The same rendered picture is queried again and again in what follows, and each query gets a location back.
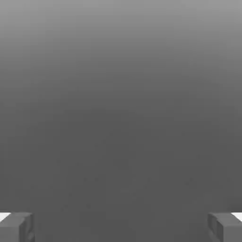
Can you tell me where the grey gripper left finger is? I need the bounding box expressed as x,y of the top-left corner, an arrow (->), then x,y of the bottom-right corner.
0,211 -> 35,242

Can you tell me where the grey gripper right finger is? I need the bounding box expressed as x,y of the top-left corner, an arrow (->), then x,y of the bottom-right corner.
207,212 -> 242,242

